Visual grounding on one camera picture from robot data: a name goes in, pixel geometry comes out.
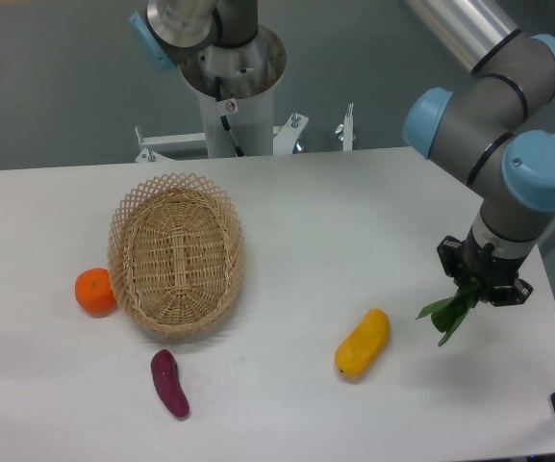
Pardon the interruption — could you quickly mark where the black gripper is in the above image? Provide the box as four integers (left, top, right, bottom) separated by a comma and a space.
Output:
437, 235, 533, 306

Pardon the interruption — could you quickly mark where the green leafy vegetable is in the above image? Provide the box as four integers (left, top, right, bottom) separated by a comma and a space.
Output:
416, 278, 482, 347

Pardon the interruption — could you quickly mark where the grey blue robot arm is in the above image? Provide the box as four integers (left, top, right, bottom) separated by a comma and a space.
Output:
128, 1, 555, 306

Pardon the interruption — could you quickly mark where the yellow mango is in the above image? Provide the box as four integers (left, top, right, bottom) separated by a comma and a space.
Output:
334, 308, 391, 381

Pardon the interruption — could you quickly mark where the woven wicker basket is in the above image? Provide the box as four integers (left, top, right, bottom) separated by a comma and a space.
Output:
108, 173, 245, 338

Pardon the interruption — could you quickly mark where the purple sweet potato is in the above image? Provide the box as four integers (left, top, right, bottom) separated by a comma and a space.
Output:
150, 349, 189, 420

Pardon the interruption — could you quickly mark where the orange fruit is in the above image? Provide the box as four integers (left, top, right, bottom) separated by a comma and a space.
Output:
74, 268, 116, 318

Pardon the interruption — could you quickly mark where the white mounting bracket frame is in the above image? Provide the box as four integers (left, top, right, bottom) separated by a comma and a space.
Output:
134, 102, 358, 163

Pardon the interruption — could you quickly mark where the black cable on pedestal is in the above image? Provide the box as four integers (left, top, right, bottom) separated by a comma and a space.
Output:
214, 75, 246, 158

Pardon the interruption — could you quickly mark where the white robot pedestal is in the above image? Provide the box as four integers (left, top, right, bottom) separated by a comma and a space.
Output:
180, 26, 287, 135

